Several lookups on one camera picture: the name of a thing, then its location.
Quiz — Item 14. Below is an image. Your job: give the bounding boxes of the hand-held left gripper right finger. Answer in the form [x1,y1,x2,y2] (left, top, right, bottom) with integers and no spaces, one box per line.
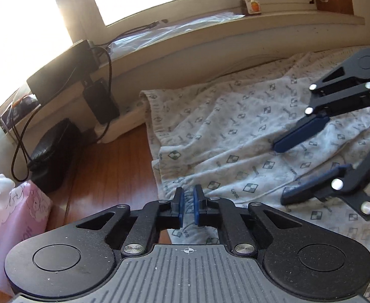
[193,185,302,257]

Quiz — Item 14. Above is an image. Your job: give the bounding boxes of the pink tissue pack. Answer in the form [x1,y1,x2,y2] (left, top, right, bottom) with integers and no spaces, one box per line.
[0,179,53,295]

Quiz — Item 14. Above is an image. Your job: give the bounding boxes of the black pouch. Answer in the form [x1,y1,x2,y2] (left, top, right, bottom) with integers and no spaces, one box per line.
[28,118,82,194]

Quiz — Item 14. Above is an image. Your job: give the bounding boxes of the black power cable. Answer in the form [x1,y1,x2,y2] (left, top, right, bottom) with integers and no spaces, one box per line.
[90,46,114,142]
[11,101,46,184]

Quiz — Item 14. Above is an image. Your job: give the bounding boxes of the clear plastic bag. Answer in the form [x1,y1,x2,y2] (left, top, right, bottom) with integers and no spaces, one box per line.
[107,12,246,54]

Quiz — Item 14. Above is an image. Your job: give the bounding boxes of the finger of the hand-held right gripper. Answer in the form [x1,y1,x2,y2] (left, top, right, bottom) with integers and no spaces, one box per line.
[281,107,370,221]
[273,63,370,154]

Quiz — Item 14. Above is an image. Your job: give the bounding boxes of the black box device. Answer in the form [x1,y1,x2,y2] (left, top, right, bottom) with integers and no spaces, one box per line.
[26,39,100,105]

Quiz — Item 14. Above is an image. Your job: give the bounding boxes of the beige window sill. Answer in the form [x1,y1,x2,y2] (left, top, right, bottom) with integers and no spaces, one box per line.
[103,6,366,79]

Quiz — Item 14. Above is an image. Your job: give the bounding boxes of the white patterned pants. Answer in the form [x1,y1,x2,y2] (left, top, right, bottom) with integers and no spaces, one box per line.
[140,42,370,303]

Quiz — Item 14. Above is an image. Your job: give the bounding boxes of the cream power strip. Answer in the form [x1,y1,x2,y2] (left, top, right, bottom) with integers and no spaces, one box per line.
[93,104,148,144]

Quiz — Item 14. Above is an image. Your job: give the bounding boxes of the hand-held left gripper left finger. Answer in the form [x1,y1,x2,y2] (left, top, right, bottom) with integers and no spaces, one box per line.
[77,187,186,257]

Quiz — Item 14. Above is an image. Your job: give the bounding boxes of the black power adapter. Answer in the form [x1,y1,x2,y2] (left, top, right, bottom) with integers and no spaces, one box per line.
[83,79,121,125]

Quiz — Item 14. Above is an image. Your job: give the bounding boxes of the black cable with connector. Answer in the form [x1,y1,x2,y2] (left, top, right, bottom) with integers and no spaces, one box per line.
[92,21,160,48]

